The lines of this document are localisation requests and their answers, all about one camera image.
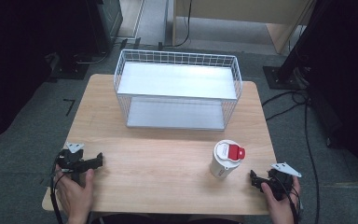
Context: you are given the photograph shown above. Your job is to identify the white cup with red lid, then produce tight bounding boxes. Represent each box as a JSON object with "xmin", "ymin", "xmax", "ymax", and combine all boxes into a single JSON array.
[{"xmin": 209, "ymin": 139, "xmax": 246, "ymax": 180}]

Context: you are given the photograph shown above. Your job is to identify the person's dark clothing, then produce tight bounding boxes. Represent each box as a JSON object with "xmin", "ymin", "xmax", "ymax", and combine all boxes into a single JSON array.
[{"xmin": 90, "ymin": 214, "xmax": 244, "ymax": 224}]

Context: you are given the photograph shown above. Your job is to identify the dark curtain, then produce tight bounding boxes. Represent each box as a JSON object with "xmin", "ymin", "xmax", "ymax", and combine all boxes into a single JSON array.
[
  {"xmin": 304, "ymin": 0, "xmax": 358, "ymax": 180},
  {"xmin": 0, "ymin": 0, "xmax": 57, "ymax": 147}
]

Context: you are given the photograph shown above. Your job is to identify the person's left hand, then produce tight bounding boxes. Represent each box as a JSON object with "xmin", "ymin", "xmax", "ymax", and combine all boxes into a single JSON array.
[{"xmin": 54, "ymin": 165, "xmax": 96, "ymax": 220}]

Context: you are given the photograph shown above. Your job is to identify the dark cabinet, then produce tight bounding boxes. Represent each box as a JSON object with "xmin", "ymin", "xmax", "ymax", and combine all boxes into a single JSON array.
[{"xmin": 85, "ymin": 0, "xmax": 124, "ymax": 54}]

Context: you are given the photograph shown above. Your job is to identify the black floor cables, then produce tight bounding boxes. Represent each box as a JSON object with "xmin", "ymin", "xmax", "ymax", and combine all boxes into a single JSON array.
[{"xmin": 261, "ymin": 88, "xmax": 322, "ymax": 224}]

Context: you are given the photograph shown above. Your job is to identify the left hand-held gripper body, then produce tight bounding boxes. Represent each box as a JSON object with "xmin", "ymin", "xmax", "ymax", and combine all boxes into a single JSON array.
[{"xmin": 56, "ymin": 142, "xmax": 90, "ymax": 185}]

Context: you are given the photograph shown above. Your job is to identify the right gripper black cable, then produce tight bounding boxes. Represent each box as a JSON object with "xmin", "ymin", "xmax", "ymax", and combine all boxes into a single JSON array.
[{"xmin": 278, "ymin": 175, "xmax": 302, "ymax": 224}]

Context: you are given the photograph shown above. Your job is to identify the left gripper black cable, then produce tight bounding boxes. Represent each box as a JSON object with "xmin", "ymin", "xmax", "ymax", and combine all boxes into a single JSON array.
[{"xmin": 49, "ymin": 161, "xmax": 65, "ymax": 224}]

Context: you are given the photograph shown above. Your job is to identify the black hanging cable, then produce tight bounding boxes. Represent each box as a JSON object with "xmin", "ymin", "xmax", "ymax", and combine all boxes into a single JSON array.
[{"xmin": 172, "ymin": 0, "xmax": 194, "ymax": 49}]

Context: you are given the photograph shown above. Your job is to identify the person's right hand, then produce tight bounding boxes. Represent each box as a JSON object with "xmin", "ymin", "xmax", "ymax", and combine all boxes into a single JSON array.
[{"xmin": 260, "ymin": 176, "xmax": 302, "ymax": 219}]

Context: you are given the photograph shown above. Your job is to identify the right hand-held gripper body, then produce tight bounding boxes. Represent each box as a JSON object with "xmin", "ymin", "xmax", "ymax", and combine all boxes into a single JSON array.
[{"xmin": 262, "ymin": 161, "xmax": 303, "ymax": 202}]

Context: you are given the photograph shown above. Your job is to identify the black floor base plate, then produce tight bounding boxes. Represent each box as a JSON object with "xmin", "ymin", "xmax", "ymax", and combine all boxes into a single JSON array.
[{"xmin": 48, "ymin": 51, "xmax": 91, "ymax": 80}]

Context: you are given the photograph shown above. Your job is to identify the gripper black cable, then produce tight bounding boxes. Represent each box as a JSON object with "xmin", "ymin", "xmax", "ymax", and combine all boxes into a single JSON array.
[
  {"xmin": 278, "ymin": 175, "xmax": 302, "ymax": 224},
  {"xmin": 49, "ymin": 161, "xmax": 65, "ymax": 224}
]

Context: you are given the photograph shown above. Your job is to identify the black metal stand with base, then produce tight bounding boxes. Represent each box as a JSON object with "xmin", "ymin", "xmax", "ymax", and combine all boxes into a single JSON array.
[{"xmin": 262, "ymin": 0, "xmax": 335, "ymax": 91}]

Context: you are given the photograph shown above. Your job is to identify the white wire shelf rack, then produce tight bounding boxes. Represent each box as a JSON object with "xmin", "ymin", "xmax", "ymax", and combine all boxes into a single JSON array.
[{"xmin": 113, "ymin": 49, "xmax": 243, "ymax": 132}]

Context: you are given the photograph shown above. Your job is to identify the light wooden cabinet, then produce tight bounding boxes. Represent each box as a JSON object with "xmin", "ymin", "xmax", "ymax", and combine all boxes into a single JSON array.
[{"xmin": 172, "ymin": 0, "xmax": 317, "ymax": 56}]

